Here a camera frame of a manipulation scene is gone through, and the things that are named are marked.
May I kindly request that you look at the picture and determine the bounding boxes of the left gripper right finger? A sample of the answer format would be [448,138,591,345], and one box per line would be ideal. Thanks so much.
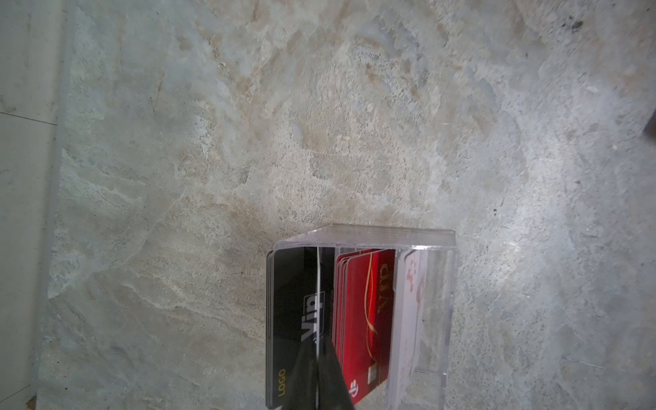
[317,336,355,410]

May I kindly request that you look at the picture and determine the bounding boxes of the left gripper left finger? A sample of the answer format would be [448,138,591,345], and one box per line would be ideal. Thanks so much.
[281,338,319,410]

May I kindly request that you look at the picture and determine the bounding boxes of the white VIP card in stand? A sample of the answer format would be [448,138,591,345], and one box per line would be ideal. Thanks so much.
[386,249,427,409]

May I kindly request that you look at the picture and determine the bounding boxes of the clear acrylic card stand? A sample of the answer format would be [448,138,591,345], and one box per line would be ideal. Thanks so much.
[266,225,458,409]

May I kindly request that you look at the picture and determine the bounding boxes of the red card in stand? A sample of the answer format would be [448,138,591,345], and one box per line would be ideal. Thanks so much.
[332,249,396,405]

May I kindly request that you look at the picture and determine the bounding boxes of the black VIP card in stand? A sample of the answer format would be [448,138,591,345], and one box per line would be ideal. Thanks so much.
[266,247,335,409]

